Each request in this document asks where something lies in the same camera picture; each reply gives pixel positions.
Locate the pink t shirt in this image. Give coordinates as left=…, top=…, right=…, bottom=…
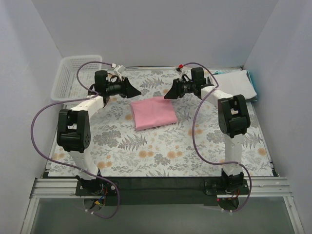
left=131, top=97, right=177, bottom=131

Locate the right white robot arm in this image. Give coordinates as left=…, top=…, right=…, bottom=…
left=165, top=65, right=251, bottom=194

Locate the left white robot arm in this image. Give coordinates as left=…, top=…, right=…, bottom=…
left=57, top=70, right=141, bottom=195

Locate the floral table mat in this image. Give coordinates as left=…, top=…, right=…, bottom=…
left=48, top=68, right=275, bottom=178

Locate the white folded t shirt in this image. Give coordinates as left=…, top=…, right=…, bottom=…
left=214, top=70, right=257, bottom=100

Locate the white plastic basket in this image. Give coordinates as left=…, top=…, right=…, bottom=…
left=50, top=55, right=102, bottom=101

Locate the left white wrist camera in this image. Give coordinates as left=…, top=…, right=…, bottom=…
left=113, top=65, right=126, bottom=77

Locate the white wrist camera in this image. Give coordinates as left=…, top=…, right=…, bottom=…
left=175, top=64, right=185, bottom=78
left=113, top=65, right=126, bottom=77

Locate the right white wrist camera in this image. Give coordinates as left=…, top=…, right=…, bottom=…
left=175, top=64, right=185, bottom=78

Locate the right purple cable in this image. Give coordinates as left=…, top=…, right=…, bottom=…
left=179, top=61, right=252, bottom=213

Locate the purple cable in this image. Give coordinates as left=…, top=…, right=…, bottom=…
left=179, top=61, right=252, bottom=213
left=30, top=61, right=121, bottom=218

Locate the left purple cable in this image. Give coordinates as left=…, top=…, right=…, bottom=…
left=30, top=61, right=121, bottom=218

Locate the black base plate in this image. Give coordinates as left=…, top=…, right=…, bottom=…
left=75, top=176, right=249, bottom=206

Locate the aluminium frame rail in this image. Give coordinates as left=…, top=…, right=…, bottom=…
left=21, top=177, right=304, bottom=234

